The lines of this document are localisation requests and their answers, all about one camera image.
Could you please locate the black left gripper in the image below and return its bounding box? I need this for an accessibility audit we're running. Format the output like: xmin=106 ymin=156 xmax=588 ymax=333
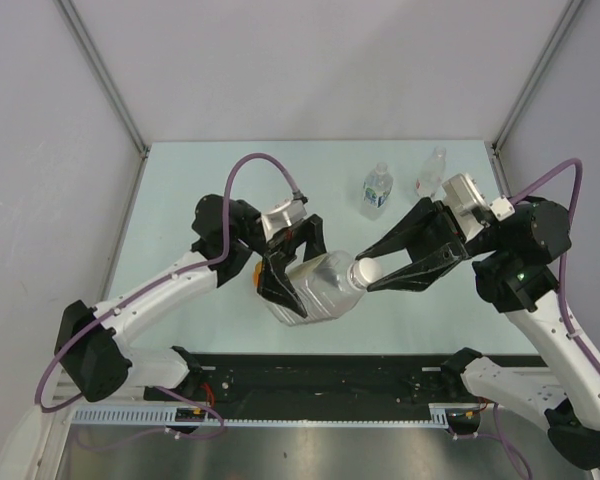
xmin=234 ymin=199 xmax=336 ymax=315

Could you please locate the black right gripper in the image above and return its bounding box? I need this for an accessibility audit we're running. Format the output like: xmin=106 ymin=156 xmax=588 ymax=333
xmin=355 ymin=198 xmax=503 ymax=294

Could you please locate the square clear NFC juice bottle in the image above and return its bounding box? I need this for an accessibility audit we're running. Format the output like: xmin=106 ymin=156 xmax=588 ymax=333
xmin=264 ymin=251 xmax=367 ymax=327

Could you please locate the clear red-label water bottle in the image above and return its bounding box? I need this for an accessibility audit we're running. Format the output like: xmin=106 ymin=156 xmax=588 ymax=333
xmin=415 ymin=146 xmax=447 ymax=198

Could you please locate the clear blue-label Pocari bottle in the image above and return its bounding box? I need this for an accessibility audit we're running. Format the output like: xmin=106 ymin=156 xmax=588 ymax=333
xmin=361 ymin=162 xmax=394 ymax=220

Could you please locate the white NFC bottle cap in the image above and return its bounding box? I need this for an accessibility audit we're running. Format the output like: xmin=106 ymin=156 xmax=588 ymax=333
xmin=353 ymin=258 xmax=383 ymax=286

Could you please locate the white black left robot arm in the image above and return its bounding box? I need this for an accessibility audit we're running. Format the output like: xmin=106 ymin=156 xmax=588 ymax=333
xmin=55 ymin=194 xmax=327 ymax=403

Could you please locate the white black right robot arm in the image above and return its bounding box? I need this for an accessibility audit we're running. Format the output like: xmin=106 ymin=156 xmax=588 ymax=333
xmin=360 ymin=197 xmax=600 ymax=470

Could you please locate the small orange juice bottle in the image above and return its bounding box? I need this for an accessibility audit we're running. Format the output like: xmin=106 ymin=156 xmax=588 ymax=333
xmin=252 ymin=262 xmax=262 ymax=288

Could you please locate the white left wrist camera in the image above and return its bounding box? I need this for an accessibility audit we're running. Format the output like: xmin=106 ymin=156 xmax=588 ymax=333
xmin=261 ymin=191 xmax=307 ymax=241

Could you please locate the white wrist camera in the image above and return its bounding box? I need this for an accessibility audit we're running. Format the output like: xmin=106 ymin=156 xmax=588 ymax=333
xmin=442 ymin=173 xmax=515 ymax=241
xmin=261 ymin=191 xmax=307 ymax=241

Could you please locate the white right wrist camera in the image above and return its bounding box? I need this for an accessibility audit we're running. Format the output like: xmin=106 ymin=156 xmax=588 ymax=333
xmin=442 ymin=173 xmax=515 ymax=241

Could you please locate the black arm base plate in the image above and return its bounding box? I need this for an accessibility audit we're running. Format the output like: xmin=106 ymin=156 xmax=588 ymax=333
xmin=170 ymin=349 xmax=481 ymax=405

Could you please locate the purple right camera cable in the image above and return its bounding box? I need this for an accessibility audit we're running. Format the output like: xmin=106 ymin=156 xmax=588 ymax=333
xmin=509 ymin=158 xmax=600 ymax=401

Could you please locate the white slotted cable duct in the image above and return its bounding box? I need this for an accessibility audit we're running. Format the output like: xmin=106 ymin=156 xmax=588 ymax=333
xmin=71 ymin=403 xmax=462 ymax=429

